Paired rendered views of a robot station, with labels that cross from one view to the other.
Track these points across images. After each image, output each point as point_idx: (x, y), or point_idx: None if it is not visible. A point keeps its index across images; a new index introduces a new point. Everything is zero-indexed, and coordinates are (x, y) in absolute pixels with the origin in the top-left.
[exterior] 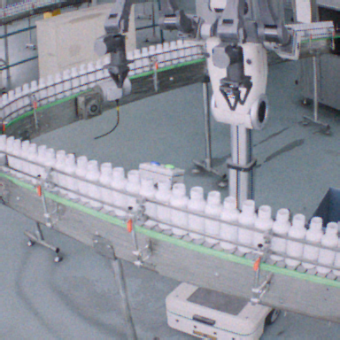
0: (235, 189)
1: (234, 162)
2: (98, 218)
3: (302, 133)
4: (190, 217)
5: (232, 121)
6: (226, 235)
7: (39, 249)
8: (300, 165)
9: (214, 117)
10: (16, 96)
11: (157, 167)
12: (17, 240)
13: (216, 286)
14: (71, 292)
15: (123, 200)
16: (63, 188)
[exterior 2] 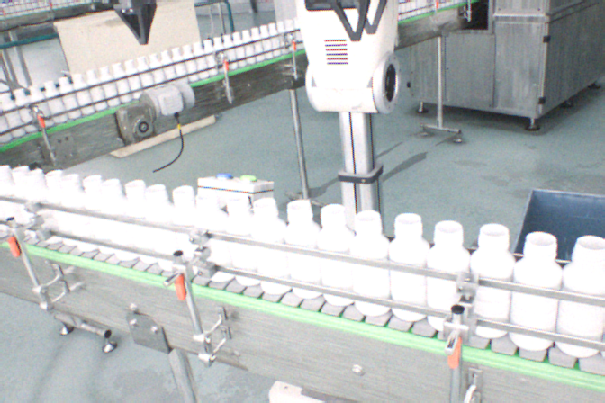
0: (353, 211)
1: (348, 172)
2: (131, 280)
3: (421, 146)
4: (293, 258)
5: (342, 105)
6: (367, 290)
7: (80, 336)
8: (426, 183)
9: (313, 103)
10: (3, 107)
11: (227, 181)
12: (43, 330)
13: (359, 393)
14: (126, 401)
15: (171, 242)
16: (66, 236)
